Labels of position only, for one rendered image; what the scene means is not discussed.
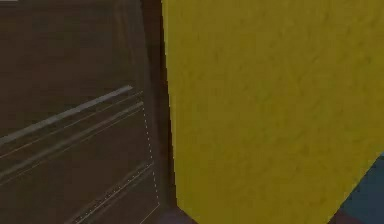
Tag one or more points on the dark brown wooden cupboard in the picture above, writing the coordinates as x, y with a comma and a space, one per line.
73, 133

